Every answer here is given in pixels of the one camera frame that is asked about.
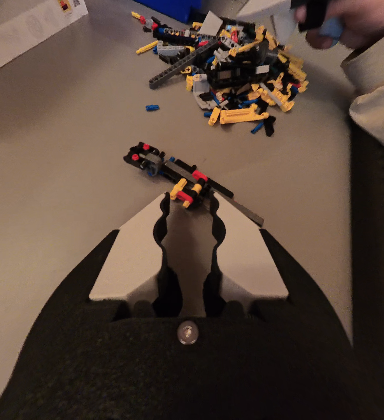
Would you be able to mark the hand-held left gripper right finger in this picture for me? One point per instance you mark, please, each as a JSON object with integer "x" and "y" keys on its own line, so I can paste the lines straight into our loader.
{"x": 254, "y": 265}

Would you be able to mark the black perforated panel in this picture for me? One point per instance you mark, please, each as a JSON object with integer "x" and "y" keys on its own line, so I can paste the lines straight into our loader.
{"x": 379, "y": 229}

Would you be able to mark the person's right hand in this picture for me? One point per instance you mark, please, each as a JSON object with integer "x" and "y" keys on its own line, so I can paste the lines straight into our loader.
{"x": 369, "y": 19}

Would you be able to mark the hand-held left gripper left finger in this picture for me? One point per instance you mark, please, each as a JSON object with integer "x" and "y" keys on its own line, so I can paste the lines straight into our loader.
{"x": 129, "y": 262}

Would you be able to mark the white car instruction booklet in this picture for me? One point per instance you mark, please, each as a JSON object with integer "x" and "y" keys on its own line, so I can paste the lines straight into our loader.
{"x": 14, "y": 32}

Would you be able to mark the person's right forearm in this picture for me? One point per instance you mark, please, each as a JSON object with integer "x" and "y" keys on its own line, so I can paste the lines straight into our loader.
{"x": 369, "y": 62}

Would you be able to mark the blue pin piece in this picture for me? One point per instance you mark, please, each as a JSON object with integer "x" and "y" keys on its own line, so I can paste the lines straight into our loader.
{"x": 152, "y": 107}

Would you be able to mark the blue plastic storage box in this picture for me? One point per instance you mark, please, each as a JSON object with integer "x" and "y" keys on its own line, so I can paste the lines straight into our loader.
{"x": 172, "y": 8}

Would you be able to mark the pile of brick pieces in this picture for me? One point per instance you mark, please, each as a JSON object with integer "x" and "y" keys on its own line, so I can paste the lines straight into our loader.
{"x": 237, "y": 65}

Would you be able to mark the black grey brick chassis assembly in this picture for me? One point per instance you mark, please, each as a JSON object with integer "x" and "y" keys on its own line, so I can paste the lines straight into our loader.
{"x": 152, "y": 159}

